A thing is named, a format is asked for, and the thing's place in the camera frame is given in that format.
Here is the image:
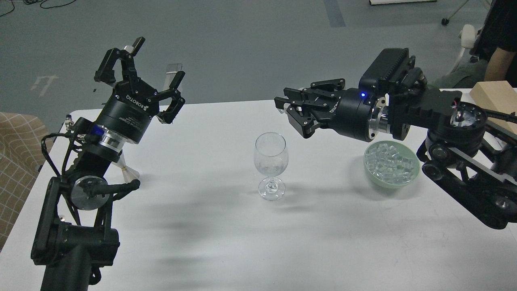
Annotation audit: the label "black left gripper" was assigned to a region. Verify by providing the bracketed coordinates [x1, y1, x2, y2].
[94, 37, 186, 144]

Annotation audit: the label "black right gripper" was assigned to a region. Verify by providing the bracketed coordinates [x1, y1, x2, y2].
[274, 78, 390, 142]

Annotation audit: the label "steel double jigger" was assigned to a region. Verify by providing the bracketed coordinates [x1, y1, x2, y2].
[118, 159, 140, 183]

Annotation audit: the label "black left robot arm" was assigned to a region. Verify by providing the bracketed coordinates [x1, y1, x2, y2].
[31, 37, 186, 291]

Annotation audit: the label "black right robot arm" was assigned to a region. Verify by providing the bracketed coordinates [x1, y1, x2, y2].
[274, 48, 517, 230]

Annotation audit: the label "clear wine glass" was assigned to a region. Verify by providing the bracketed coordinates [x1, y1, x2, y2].
[254, 131, 289, 201]

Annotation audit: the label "clear ice cubes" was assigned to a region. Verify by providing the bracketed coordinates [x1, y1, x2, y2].
[366, 143, 418, 185]

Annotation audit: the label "green bowl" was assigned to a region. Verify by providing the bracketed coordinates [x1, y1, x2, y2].
[363, 140, 421, 190]

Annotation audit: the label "tan checkered chair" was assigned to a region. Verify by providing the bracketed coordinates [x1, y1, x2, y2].
[0, 112, 49, 248]

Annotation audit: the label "white office chair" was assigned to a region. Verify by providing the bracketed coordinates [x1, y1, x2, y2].
[441, 0, 478, 74]

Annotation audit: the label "light wooden box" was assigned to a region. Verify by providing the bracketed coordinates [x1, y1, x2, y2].
[470, 81, 517, 114]

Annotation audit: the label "person in dark clothes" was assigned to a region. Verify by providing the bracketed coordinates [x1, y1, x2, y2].
[429, 0, 517, 89]

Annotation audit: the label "black floor cables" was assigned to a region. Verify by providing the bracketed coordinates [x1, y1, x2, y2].
[0, 0, 77, 17]

